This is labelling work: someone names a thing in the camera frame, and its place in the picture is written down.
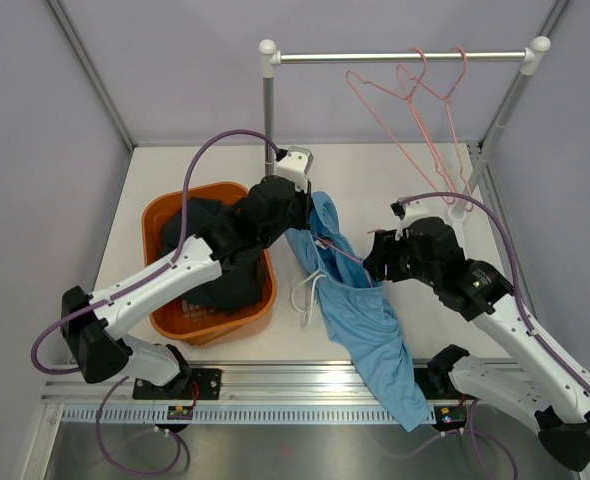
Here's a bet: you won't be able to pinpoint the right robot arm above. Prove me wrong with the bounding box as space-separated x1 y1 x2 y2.
364 217 590 472

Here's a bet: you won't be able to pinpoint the white metal clothes rack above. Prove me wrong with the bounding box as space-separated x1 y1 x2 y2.
257 35 552 236

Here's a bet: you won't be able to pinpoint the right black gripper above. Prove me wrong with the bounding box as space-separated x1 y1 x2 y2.
362 228 441 288

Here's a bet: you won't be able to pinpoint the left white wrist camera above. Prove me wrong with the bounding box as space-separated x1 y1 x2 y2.
275 146 314 192

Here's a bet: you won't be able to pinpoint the light blue shorts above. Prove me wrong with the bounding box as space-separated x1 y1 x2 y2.
286 191 430 432

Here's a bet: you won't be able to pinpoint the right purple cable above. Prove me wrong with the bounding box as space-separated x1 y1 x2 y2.
374 192 590 479

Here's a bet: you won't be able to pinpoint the dark navy shorts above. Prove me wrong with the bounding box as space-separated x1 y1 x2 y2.
179 197 265 315

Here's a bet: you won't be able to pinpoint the purple cable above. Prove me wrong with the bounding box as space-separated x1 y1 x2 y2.
374 192 590 479
30 128 286 474

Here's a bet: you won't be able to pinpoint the orange plastic laundry basket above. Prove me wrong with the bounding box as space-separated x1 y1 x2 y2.
141 192 277 346

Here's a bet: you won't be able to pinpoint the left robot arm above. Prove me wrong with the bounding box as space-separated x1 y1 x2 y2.
60 175 312 399

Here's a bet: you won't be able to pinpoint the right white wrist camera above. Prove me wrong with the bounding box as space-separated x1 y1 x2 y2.
391 199 430 241

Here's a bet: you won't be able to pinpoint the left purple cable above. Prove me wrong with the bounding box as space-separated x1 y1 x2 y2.
30 128 286 474

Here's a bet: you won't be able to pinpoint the pink hanger of blue shorts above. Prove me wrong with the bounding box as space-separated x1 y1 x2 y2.
311 233 383 290

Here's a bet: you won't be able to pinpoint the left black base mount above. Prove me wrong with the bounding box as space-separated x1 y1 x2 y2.
132 368 222 401

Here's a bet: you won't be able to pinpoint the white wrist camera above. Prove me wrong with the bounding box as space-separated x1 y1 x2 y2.
391 199 430 241
275 146 314 192

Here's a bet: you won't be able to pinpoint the pink hanger of green shorts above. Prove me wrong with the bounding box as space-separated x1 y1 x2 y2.
395 46 473 196

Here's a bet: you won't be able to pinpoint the pink hanger of navy shorts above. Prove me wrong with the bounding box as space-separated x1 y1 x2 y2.
345 47 455 192

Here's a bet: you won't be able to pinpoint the aluminium rail frame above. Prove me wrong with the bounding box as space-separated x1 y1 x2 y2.
39 309 584 406

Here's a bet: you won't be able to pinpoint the slotted grey cable duct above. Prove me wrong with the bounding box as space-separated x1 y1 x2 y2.
62 405 469 425

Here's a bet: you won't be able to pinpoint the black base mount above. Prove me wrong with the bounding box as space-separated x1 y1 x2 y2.
414 366 473 402
132 368 222 401

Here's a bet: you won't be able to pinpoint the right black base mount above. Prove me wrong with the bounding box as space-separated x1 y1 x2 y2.
414 366 473 402

